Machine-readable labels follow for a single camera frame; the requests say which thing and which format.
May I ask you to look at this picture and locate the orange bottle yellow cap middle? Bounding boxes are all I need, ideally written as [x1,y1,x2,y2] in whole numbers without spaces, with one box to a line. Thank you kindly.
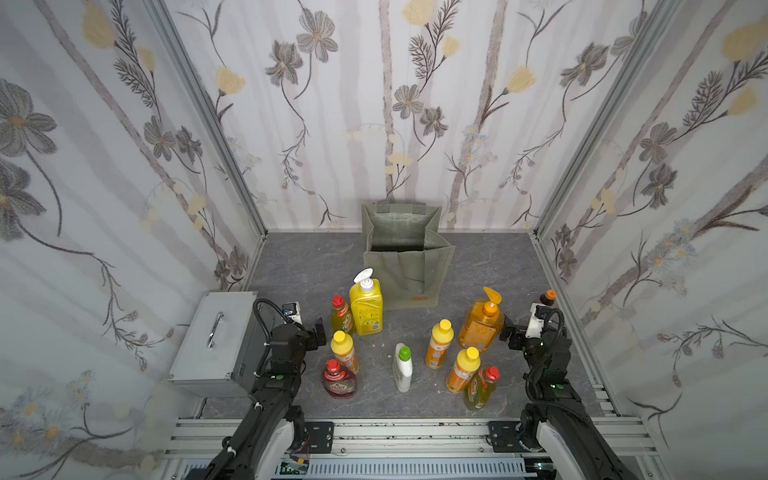
[425,319,454,369]

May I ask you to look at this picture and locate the green fabric shopping bag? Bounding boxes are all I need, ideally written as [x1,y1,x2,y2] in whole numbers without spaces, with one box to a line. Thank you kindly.
[361,201,455,310]

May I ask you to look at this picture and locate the green bottle red cap rear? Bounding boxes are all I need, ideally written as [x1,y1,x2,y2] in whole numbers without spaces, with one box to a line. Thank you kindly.
[331,295,355,334]

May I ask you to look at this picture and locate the large yellow pump soap bottle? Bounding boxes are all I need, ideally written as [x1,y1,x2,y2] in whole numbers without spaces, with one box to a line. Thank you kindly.
[349,268,383,336]

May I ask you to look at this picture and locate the small bottle orange cap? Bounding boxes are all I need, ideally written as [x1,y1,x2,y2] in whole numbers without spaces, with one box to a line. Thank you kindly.
[539,290,557,307]

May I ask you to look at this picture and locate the red soap bottle red cap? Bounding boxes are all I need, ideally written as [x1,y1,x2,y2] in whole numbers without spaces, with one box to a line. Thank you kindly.
[322,359,357,398]

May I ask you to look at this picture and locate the white bottle green cap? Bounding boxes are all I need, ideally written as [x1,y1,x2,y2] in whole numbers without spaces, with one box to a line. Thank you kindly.
[393,343,413,393]

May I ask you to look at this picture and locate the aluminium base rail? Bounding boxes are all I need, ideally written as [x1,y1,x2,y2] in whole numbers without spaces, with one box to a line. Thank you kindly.
[150,416,673,479]

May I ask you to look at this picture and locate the green bottle red cap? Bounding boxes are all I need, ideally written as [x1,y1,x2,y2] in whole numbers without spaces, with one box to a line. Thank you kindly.
[331,295,355,334]
[464,366,501,411]

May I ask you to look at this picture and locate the grey metal box with handle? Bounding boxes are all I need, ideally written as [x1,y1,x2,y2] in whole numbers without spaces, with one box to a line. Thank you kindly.
[169,292,265,397]

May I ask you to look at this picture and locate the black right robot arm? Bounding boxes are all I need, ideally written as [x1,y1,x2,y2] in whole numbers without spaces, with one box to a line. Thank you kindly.
[500,304,636,479]

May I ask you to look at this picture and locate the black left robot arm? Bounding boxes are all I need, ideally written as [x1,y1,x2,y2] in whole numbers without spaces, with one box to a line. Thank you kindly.
[187,298,327,479]

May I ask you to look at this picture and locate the orange bottle yellow cap left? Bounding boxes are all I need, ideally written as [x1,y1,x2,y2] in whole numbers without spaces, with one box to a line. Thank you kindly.
[331,330,359,374]

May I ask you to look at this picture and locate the orange bottle yellow cap right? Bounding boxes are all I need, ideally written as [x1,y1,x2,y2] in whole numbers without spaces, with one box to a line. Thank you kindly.
[446,347,482,394]

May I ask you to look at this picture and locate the orange bottle yellow cap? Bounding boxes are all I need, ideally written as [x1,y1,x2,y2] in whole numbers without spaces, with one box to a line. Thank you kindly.
[425,319,454,369]
[446,347,482,394]
[331,330,359,374]

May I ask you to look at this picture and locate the green bottle red cap front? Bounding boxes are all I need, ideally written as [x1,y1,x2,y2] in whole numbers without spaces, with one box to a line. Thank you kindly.
[464,366,501,411]

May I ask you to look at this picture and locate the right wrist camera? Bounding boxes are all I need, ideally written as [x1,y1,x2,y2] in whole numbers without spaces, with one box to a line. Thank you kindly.
[525,303,550,338]

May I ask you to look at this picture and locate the large orange pump soap bottle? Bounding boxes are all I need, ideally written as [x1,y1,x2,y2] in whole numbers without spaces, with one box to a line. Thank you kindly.
[458,287,505,353]

